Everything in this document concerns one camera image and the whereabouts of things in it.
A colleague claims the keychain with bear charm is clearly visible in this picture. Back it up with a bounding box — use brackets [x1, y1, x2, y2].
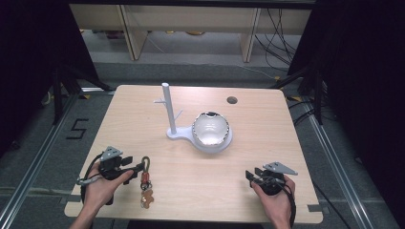
[139, 156, 156, 210]

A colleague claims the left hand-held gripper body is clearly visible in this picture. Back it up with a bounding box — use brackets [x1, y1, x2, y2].
[97, 145, 128, 181]

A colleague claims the person's left hand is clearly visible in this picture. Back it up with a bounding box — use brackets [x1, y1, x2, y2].
[82, 161, 135, 211]

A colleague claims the aluminium floor rail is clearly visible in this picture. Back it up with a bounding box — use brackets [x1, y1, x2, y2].
[288, 94, 377, 229]
[0, 87, 113, 229]

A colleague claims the white bowl with silver rim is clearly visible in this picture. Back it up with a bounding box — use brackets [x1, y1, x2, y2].
[191, 111, 231, 147]

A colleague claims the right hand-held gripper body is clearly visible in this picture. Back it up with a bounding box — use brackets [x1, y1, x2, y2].
[255, 160, 299, 197]

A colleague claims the black curtain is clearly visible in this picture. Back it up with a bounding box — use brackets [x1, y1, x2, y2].
[287, 0, 405, 223]
[0, 0, 100, 156]

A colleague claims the white stand with pegs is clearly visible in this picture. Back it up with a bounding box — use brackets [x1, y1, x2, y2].
[153, 82, 234, 155]

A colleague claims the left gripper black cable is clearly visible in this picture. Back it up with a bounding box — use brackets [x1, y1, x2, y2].
[75, 154, 107, 205]

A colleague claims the beige wooden desk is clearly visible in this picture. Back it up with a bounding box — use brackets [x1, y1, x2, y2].
[69, 4, 312, 63]

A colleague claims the black metal stand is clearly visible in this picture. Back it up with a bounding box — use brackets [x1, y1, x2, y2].
[52, 65, 113, 126]
[269, 67, 325, 126]

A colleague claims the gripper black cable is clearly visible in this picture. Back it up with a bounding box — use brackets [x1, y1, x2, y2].
[275, 177, 298, 229]
[75, 154, 107, 205]

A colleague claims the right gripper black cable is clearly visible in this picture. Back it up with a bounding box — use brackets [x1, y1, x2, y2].
[275, 177, 298, 229]

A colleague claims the white floor cable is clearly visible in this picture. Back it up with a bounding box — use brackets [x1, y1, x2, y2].
[236, 64, 279, 80]

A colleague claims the person's right hand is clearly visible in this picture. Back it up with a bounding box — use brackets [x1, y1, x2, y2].
[250, 174, 296, 224]

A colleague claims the bundle of black cables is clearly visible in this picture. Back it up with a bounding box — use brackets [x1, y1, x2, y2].
[253, 9, 302, 72]

